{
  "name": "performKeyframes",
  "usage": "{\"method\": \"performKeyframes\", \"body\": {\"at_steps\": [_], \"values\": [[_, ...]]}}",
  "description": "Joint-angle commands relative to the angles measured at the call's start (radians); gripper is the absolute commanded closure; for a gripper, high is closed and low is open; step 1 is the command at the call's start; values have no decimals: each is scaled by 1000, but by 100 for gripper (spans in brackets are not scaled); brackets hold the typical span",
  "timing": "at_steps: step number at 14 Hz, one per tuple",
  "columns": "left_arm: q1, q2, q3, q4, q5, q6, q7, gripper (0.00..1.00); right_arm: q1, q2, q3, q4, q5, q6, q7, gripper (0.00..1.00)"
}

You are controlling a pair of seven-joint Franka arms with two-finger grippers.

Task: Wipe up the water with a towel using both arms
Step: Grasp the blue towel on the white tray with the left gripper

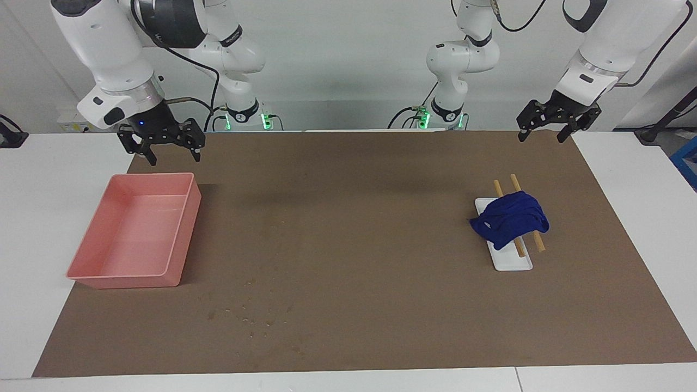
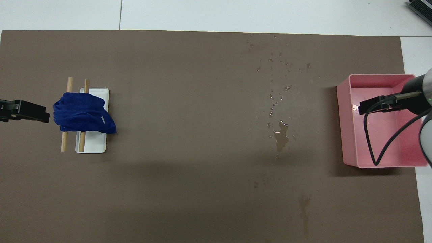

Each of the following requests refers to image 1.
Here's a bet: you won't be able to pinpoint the dark blue towel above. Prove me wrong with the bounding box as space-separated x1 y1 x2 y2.
469 191 550 251

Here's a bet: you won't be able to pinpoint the spilled water droplets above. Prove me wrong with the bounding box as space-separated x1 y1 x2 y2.
206 277 305 352

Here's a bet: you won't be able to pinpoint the wooden rack rod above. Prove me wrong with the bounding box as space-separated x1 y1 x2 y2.
493 179 527 258
510 174 546 253

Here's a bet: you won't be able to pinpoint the pink plastic bin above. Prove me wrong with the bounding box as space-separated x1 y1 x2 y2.
66 173 202 289

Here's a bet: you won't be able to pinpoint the black tripod stand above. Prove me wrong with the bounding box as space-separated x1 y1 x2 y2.
634 90 697 145

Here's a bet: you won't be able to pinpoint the white power strip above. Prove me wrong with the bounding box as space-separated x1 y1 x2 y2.
57 112 92 133

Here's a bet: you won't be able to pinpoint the brown table mat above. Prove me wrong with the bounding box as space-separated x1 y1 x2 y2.
32 130 697 378

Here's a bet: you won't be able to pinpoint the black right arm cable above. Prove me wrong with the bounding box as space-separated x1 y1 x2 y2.
130 0 221 132

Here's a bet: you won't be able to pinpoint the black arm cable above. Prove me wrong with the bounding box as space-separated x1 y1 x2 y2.
615 0 695 88
130 0 221 132

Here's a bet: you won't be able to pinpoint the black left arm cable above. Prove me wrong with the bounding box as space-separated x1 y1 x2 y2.
615 0 695 88

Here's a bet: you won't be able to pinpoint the black looped cable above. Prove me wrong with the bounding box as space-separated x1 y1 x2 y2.
492 0 547 33

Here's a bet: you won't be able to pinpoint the blue metal frame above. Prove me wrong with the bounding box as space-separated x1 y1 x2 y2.
670 136 697 191

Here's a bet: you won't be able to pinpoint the black clamp mount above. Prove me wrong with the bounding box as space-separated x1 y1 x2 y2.
0 114 29 149

